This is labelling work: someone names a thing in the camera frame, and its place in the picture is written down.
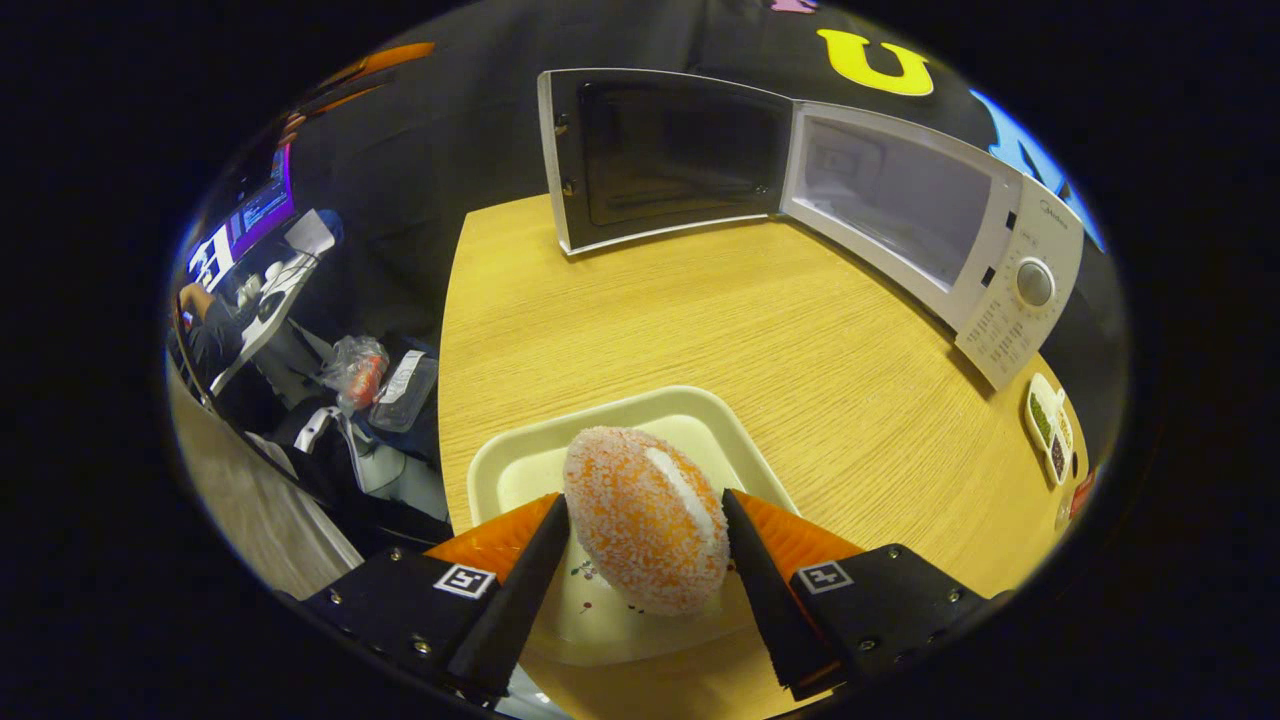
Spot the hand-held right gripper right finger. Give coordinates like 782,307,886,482
720,488,991,701

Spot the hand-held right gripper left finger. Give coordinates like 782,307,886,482
300,492,571,701

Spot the orange crumbed bread roll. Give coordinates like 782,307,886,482
563,426,731,616

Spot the white microwave oven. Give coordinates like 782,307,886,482
537,68,1086,391

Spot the computer monitor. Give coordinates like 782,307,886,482
185,225,237,294
228,148,298,259

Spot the cream plastic tray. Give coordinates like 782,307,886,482
467,385,801,669

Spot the white office desk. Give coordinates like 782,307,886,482
210,250,323,396

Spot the clear plastic container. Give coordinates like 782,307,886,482
370,350,440,433

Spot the crumpled plastic bag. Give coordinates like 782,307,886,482
320,336,390,414

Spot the divided white dish of beans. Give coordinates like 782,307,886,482
1025,372,1077,488

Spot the clear bottle with red label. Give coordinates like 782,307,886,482
1055,468,1099,531

